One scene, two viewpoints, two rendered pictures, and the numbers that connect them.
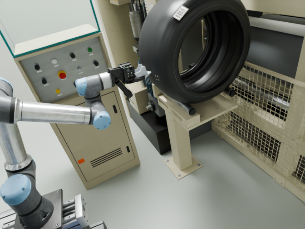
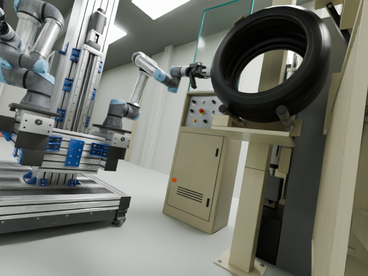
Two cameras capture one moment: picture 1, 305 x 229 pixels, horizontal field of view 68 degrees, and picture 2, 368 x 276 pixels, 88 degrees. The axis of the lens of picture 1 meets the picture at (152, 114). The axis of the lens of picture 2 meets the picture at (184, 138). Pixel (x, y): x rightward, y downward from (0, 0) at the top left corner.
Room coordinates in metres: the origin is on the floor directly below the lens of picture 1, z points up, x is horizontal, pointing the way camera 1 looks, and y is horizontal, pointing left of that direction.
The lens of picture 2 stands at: (0.28, -0.92, 0.63)
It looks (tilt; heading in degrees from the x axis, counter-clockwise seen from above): 4 degrees up; 55
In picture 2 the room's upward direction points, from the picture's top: 11 degrees clockwise
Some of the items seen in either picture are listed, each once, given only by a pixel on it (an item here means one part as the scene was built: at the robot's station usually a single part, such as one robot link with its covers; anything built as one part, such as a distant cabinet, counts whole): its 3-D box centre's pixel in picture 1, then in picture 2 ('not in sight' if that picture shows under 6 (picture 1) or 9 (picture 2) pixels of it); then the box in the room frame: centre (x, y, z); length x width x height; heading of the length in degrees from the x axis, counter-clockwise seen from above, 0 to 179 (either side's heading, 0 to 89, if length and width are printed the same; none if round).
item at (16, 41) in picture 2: not in sight; (10, 38); (0.03, 0.43, 1.04); 0.11 x 0.08 x 0.09; 76
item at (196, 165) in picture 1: (182, 162); (241, 263); (1.43, -0.18, 0.01); 0.27 x 0.27 x 0.02; 20
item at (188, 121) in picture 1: (176, 107); (231, 127); (1.15, -0.16, 0.84); 0.36 x 0.09 x 0.06; 20
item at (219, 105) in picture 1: (195, 104); (254, 136); (1.20, -0.29, 0.80); 0.37 x 0.36 x 0.02; 110
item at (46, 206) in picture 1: (32, 208); (113, 121); (0.68, 0.64, 0.77); 0.15 x 0.15 x 0.10
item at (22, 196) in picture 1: (20, 192); (117, 107); (0.68, 0.64, 0.88); 0.13 x 0.12 x 0.14; 18
